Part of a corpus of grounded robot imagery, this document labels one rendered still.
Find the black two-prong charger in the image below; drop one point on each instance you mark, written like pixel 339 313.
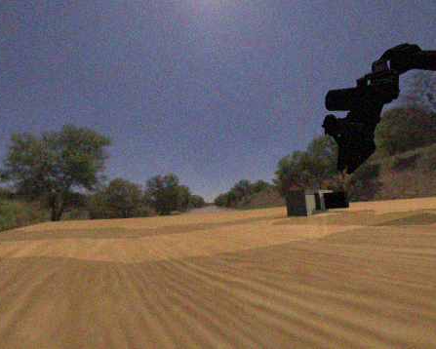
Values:
pixel 336 200

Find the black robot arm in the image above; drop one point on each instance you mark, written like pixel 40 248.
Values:
pixel 384 82

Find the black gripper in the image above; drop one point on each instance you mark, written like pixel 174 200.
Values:
pixel 355 143

